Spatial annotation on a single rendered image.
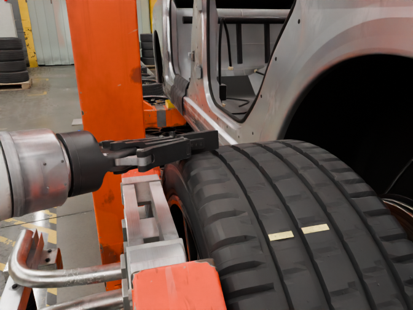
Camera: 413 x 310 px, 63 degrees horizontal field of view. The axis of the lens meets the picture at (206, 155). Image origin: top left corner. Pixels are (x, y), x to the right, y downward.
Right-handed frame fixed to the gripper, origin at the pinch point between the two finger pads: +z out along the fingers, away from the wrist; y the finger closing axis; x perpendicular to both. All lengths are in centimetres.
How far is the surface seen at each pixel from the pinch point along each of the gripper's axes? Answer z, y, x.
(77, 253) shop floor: 30, -169, -89
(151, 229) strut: -9.4, 0.3, -11.0
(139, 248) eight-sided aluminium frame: -15.0, 7.2, -9.6
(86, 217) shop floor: 50, -206, -81
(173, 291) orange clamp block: -17.9, 18.3, -8.5
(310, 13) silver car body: 37.3, -4.9, 23.0
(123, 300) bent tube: -14.7, 0.6, -19.4
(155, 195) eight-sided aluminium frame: -6.8, -2.4, -7.3
